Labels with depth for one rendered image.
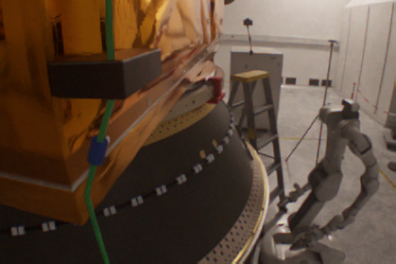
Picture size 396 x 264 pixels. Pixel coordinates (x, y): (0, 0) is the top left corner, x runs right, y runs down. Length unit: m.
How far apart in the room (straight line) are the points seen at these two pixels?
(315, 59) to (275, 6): 2.21
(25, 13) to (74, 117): 0.10
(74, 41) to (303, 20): 8.58
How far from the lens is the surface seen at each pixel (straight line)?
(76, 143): 0.26
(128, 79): 0.19
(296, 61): 8.74
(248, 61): 4.44
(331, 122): 1.69
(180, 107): 0.78
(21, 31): 0.23
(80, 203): 0.28
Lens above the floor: 1.94
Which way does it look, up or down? 20 degrees down
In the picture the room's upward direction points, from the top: straight up
